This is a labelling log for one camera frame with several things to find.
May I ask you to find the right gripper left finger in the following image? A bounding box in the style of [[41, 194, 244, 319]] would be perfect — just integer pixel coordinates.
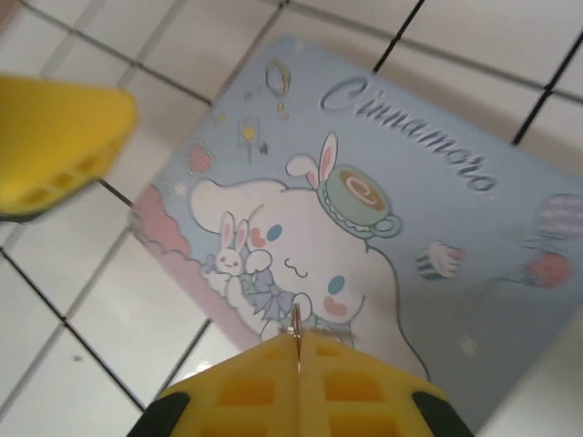
[[129, 333, 302, 437]]

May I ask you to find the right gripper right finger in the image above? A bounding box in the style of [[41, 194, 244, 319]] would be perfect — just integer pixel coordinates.
[[299, 330, 476, 437]]

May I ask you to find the blue cartoon dog tin box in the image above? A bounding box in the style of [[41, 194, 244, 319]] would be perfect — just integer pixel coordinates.
[[128, 34, 583, 437]]

